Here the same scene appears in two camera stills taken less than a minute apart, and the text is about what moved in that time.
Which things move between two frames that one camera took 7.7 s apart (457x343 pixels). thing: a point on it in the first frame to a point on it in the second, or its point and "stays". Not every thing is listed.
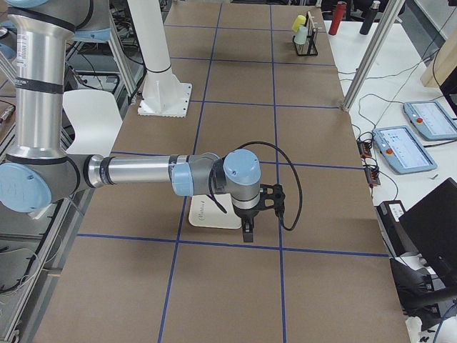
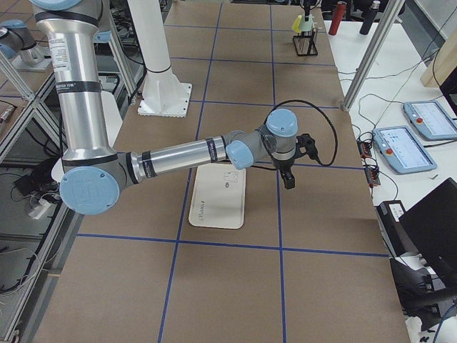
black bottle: [368, 19] stays
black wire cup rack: [310, 48] stays
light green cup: [301, 36] to [307, 26]
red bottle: [337, 18] stays
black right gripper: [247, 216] to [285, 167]
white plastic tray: [205, 211] stays
